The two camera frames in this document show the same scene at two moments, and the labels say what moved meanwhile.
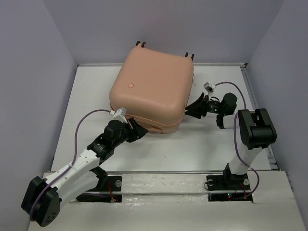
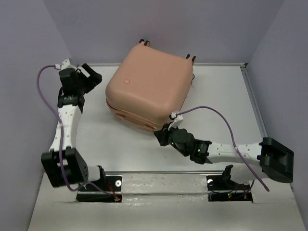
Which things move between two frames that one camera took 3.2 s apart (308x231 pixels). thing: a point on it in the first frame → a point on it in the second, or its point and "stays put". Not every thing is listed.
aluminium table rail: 187,172 stays put
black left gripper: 137,133 → 93,80
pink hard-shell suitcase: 154,87 stays put
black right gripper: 198,107 → 162,134
